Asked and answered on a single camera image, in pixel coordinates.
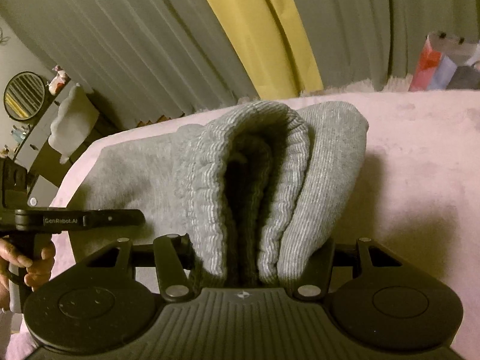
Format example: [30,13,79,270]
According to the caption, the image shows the grey knit pants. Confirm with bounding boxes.
[70,102,368,290]

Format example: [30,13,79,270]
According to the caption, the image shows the person's left hand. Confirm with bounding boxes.
[0,238,56,310]

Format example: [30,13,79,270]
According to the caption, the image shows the dark dresser shelf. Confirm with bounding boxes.
[11,82,119,208]

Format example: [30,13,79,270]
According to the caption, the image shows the grey cloth on dresser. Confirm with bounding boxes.
[48,84,99,165]

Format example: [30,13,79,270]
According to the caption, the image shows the pink bed blanket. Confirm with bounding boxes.
[0,89,480,360]

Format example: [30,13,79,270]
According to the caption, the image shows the round mirror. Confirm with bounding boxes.
[2,72,47,122]

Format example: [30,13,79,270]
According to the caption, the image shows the small pink toy figure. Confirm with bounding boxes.
[47,65,71,96]

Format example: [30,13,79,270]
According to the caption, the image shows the red and white bag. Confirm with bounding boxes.
[409,32,479,92]

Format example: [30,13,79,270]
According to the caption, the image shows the yellow curtain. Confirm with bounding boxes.
[207,0,324,100]

